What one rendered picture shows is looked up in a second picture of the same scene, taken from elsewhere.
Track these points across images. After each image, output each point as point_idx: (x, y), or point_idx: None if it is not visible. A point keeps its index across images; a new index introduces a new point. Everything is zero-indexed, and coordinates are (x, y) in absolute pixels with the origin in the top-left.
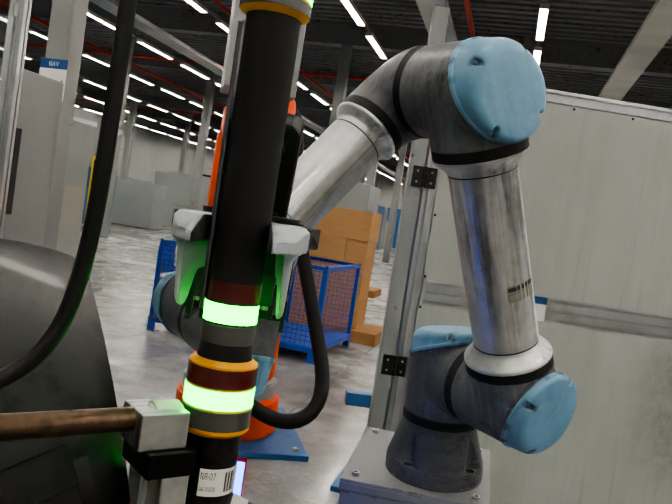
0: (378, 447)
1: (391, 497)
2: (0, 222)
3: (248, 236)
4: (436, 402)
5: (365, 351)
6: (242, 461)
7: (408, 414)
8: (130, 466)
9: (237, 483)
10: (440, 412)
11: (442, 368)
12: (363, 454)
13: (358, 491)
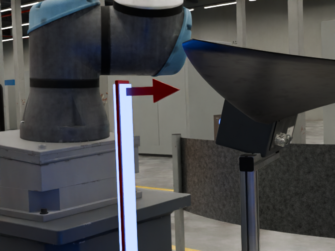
0: (3, 139)
1: (81, 154)
2: None
3: None
4: (87, 61)
5: None
6: (127, 83)
7: (57, 82)
8: (205, 41)
9: (130, 107)
10: (89, 69)
11: (92, 26)
12: (8, 143)
13: (56, 159)
